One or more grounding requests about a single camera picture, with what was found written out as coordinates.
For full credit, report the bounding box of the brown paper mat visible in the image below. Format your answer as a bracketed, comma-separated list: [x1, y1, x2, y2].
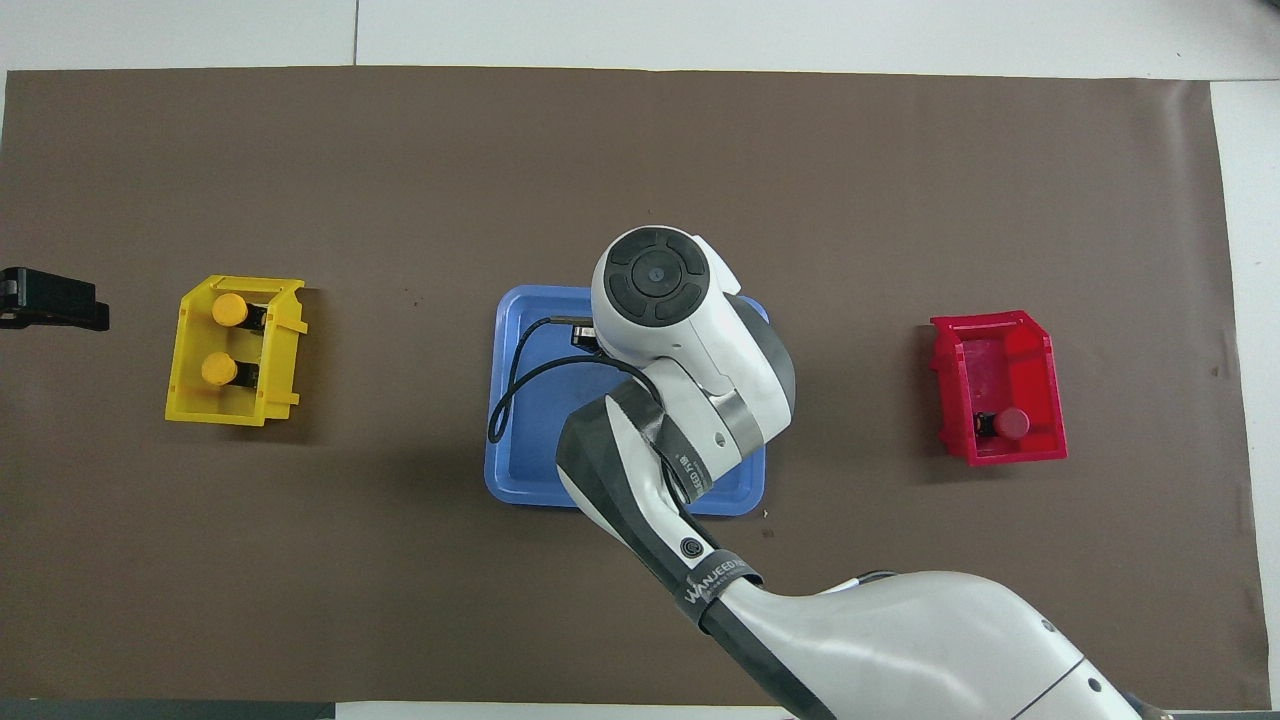
[0, 66, 1271, 706]

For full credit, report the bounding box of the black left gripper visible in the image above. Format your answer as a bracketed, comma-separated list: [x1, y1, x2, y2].
[0, 267, 111, 332]

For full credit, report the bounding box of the red plastic bin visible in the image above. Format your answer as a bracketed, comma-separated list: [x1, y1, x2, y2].
[930, 310, 1069, 468]

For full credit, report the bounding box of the yellow push button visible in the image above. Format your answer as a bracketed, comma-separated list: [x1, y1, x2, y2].
[211, 293, 269, 331]
[201, 352, 261, 391]

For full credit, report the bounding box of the blue plastic tray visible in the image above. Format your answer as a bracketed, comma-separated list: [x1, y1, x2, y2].
[484, 285, 771, 517]

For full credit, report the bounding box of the yellow plastic bin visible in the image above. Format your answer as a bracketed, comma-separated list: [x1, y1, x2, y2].
[165, 275, 309, 428]

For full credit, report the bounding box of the red push button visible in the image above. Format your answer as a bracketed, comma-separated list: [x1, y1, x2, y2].
[975, 407, 1031, 441]

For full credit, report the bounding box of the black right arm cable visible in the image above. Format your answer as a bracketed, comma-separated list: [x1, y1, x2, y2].
[488, 318, 661, 446]

